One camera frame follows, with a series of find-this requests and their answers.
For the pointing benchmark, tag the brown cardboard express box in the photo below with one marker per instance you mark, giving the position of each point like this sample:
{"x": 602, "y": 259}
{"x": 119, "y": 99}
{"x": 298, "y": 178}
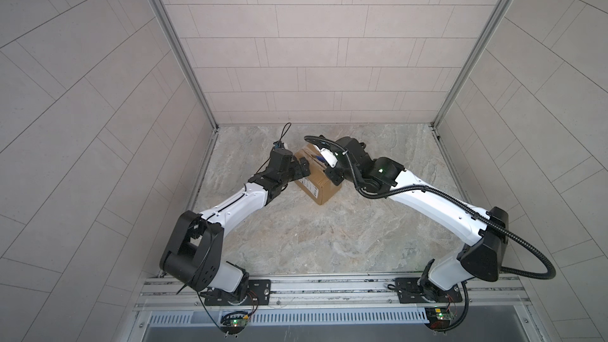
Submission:
{"x": 317, "y": 185}

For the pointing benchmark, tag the left aluminium corner post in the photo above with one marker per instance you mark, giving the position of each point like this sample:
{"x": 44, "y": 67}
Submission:
{"x": 170, "y": 33}

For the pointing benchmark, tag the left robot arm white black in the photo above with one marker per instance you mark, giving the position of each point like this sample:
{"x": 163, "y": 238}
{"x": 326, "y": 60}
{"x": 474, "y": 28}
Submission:
{"x": 193, "y": 253}

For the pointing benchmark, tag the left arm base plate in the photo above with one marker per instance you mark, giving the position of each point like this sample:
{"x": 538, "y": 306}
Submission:
{"x": 247, "y": 292}

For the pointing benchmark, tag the white ventilation grille strip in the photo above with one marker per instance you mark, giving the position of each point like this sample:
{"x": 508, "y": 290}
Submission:
{"x": 296, "y": 317}

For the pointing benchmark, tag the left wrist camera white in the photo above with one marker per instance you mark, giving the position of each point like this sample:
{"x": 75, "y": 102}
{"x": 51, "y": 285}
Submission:
{"x": 279, "y": 147}

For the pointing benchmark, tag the aluminium mounting rail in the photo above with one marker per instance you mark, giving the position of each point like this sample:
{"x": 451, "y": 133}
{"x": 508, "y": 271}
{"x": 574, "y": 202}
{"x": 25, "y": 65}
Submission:
{"x": 333, "y": 291}

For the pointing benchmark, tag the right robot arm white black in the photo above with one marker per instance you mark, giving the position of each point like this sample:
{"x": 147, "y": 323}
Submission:
{"x": 483, "y": 233}

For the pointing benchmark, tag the right aluminium corner post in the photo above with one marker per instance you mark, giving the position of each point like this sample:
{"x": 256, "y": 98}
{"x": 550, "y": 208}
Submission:
{"x": 491, "y": 26}

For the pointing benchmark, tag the green circuit board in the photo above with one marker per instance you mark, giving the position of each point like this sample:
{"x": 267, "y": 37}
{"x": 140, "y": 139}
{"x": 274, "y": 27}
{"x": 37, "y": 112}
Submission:
{"x": 235, "y": 322}
{"x": 438, "y": 318}

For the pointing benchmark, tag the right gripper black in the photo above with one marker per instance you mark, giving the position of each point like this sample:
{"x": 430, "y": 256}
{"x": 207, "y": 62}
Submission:
{"x": 331, "y": 176}

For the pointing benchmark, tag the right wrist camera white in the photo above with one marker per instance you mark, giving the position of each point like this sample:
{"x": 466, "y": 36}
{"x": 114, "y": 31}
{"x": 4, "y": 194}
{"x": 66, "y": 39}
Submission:
{"x": 329, "y": 157}

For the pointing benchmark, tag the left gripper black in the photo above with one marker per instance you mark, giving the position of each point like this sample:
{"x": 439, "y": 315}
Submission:
{"x": 297, "y": 174}

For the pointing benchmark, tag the aluminium corner post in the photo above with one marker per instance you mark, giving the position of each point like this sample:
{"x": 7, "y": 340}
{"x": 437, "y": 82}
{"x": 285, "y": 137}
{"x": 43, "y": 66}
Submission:
{"x": 170, "y": 33}
{"x": 491, "y": 26}

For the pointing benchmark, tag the left green circuit board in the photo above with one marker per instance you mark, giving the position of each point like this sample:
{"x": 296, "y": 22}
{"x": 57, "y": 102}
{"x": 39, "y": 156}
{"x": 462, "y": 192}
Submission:
{"x": 235, "y": 322}

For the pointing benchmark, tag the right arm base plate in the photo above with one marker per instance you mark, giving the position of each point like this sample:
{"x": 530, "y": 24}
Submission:
{"x": 411, "y": 290}

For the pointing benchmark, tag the right green circuit board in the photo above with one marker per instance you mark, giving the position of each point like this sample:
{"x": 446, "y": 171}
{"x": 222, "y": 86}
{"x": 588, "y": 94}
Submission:
{"x": 438, "y": 318}

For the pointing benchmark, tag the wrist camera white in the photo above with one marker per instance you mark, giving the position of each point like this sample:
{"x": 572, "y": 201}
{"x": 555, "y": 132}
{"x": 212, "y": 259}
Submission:
{"x": 329, "y": 157}
{"x": 279, "y": 147}

